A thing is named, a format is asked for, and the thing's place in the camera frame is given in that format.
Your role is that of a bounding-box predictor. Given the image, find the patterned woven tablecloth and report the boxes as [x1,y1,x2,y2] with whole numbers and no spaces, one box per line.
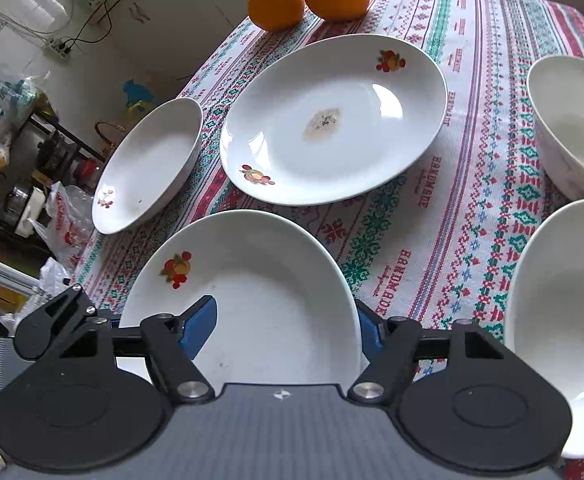
[72,0,584,480]

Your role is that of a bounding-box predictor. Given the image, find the white ceramic bowl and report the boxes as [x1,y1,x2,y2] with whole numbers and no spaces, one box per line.
[527,55,584,200]
[504,199,584,460]

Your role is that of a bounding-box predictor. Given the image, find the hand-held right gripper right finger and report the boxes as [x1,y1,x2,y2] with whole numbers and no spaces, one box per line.
[348,299,507,403]

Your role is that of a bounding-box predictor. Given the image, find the medium white fruit-print plate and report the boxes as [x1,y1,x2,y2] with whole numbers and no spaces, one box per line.
[116,210,363,386]

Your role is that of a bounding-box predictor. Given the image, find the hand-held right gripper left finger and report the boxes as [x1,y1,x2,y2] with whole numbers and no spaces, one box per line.
[14,284,219,403]

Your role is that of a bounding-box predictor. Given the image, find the wicker basket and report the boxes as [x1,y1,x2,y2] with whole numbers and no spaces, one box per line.
[94,120,127,161]

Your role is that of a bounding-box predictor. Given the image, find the white kitchen cabinet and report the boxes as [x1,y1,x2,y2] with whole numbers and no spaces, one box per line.
[94,0,257,83]

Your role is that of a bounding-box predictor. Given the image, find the small white fruit-print plate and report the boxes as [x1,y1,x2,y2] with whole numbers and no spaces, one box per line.
[92,98,204,235]

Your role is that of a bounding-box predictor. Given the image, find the black power cable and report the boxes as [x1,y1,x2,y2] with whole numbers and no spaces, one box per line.
[64,0,167,51]

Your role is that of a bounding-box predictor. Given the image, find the aluminium rail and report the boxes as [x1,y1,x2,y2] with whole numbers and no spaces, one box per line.
[0,247,42,297]

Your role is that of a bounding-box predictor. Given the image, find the white power strip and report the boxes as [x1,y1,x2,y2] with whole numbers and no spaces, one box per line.
[46,37,80,61]

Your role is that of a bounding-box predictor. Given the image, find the large white fruit-print plate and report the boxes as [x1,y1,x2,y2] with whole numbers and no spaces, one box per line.
[219,34,448,207]

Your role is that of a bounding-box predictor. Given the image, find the black metal shelf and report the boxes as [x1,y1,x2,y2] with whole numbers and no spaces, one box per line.
[24,110,107,196]

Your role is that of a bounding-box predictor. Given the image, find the red and white plastic bag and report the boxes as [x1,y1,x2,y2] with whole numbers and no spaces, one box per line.
[32,180,97,266]

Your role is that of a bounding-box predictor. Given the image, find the blue plastic toy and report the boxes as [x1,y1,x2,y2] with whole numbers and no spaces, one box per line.
[122,79,157,111]

